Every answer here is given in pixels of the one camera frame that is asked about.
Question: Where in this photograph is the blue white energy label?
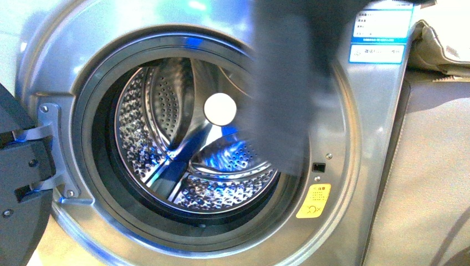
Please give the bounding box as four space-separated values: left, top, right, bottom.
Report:
349 1 415 64

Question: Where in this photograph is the washing machine door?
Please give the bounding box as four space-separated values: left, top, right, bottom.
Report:
1 86 54 265

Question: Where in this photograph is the beige fabric sofa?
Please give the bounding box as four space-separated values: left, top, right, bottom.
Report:
362 71 469 265

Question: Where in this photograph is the orange warning sticker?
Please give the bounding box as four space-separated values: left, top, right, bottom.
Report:
296 183 331 219

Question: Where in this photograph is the dark grey garment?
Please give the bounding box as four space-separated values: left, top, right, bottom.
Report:
237 1 368 175

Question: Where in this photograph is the grey front-load washing machine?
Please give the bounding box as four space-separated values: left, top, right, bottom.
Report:
16 1 409 265

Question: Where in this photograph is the beige cushion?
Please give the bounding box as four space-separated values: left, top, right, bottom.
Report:
408 1 469 78

